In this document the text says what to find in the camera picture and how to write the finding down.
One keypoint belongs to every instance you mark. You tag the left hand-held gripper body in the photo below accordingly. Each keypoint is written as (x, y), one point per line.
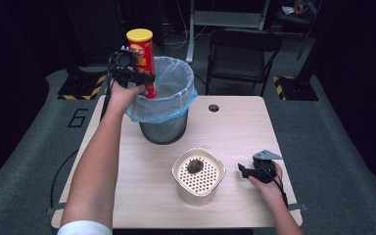
(124, 67)

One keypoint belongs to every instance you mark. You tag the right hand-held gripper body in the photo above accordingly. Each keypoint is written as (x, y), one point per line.
(264, 166)

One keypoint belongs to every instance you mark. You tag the red chips can yellow lid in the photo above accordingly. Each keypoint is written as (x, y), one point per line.
(145, 49)

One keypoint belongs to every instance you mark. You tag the translucent blue bin bag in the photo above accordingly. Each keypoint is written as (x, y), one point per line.
(173, 98)

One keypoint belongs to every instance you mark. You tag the grey mesh trash bin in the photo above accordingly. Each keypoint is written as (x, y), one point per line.
(164, 130)

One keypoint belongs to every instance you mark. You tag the person's right hand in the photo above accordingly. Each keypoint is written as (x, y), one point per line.
(272, 191)

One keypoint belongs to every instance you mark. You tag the person's left hand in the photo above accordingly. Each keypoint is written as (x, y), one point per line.
(122, 96)

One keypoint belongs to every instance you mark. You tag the dark crumpled lump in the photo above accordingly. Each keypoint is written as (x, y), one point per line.
(195, 166)

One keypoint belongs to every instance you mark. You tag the black base with hazard stripes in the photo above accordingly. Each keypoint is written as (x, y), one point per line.
(78, 86)
(298, 89)

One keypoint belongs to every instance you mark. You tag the beige container with perforated lid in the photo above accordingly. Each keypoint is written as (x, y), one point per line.
(197, 191)

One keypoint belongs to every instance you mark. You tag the black folding chair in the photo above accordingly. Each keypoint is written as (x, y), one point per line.
(241, 62)

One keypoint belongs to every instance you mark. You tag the white metal stand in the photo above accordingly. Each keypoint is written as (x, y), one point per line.
(223, 18)

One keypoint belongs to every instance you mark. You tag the dark cluttered stand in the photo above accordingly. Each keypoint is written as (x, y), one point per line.
(293, 9)

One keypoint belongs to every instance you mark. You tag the white sleeve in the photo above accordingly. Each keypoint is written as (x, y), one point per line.
(84, 228)

